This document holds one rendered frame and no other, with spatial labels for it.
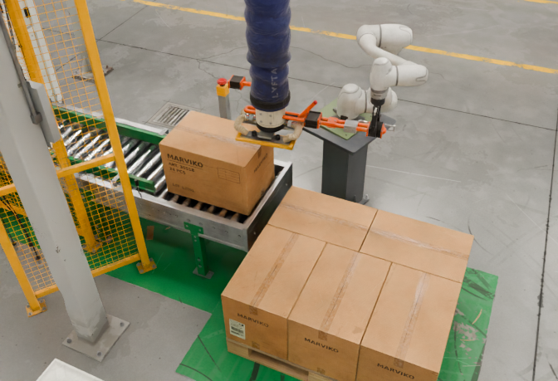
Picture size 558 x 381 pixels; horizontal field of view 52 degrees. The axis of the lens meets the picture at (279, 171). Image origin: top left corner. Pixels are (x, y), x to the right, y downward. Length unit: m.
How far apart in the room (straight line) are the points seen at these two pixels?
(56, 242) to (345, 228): 1.66
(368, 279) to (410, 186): 1.60
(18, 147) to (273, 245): 1.53
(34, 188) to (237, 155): 1.18
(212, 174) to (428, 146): 2.30
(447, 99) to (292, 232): 2.83
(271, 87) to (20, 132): 1.25
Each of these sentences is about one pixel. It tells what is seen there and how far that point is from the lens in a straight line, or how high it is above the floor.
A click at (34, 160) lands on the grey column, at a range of 2.91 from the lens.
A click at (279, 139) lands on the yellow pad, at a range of 3.26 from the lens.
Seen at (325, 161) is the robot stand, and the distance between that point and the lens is 4.26.
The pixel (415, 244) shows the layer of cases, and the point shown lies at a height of 0.54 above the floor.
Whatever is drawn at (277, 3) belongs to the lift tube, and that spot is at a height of 1.94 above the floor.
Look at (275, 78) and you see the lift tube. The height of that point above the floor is 1.52.
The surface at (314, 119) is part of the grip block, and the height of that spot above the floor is 1.26.
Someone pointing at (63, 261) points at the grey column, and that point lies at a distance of 3.30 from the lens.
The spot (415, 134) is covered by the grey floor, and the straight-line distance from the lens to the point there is 5.34.
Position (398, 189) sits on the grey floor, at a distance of 4.72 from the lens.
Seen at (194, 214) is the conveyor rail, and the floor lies 0.59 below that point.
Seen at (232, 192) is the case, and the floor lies 0.72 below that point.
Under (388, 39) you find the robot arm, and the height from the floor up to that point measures 1.52.
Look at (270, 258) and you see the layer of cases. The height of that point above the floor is 0.54.
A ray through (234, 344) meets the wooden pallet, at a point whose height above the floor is 0.10.
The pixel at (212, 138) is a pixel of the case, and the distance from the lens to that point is 3.63.
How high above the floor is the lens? 3.08
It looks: 40 degrees down
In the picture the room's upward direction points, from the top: 2 degrees counter-clockwise
